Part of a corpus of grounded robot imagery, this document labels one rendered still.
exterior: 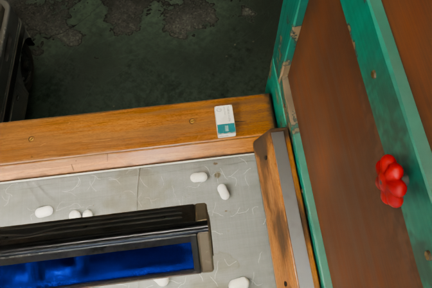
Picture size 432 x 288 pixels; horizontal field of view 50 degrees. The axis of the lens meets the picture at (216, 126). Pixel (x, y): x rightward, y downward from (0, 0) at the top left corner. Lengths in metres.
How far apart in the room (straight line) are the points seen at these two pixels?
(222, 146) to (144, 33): 1.14
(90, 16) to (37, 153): 1.20
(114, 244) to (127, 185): 0.41
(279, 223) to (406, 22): 0.46
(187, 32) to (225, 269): 1.28
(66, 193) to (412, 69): 0.70
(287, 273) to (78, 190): 0.42
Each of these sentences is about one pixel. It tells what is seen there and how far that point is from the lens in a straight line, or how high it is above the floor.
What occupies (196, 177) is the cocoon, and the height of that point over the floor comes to 0.76.
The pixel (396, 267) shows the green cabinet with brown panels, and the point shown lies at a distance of 0.50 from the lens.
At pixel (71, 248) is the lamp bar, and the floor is 1.11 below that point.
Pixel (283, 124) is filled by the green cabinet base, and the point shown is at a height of 0.82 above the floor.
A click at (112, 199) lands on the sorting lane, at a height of 0.74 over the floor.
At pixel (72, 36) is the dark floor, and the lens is 2.04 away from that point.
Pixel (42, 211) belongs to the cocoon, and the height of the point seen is 0.76.
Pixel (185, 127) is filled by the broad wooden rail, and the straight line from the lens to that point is 0.92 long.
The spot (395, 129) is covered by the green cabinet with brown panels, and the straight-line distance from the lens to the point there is 0.42.
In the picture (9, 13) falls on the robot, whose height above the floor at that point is 0.34.
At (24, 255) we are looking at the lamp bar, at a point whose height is 1.11.
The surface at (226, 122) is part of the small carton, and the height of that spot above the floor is 0.78.
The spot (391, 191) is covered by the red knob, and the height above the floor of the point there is 1.25.
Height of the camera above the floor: 1.61
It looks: 66 degrees down
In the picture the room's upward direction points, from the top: straight up
